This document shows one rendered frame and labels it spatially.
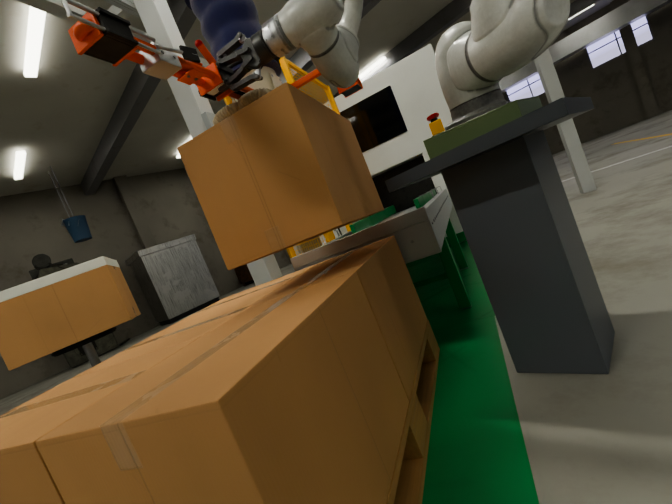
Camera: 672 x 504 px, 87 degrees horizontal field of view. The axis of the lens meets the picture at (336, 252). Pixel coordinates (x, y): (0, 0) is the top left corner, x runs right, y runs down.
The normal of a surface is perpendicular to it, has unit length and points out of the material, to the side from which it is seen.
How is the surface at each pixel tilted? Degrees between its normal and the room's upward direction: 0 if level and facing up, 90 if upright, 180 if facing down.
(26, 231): 90
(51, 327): 90
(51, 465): 90
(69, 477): 90
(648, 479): 0
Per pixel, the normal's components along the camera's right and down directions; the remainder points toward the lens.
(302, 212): -0.31, 0.18
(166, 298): 0.68, -0.22
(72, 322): 0.38, -0.08
